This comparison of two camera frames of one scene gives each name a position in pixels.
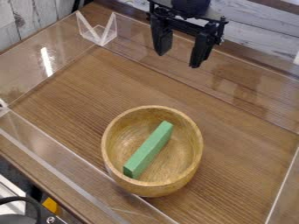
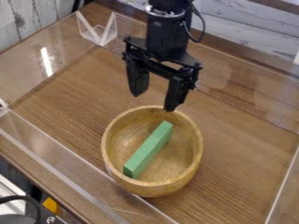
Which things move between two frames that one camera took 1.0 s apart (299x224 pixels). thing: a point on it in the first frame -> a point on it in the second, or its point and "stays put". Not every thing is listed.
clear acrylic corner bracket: [98, 35] stays put
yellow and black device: [50, 214] stays put
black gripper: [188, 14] -> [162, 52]
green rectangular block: [153, 141] stays put
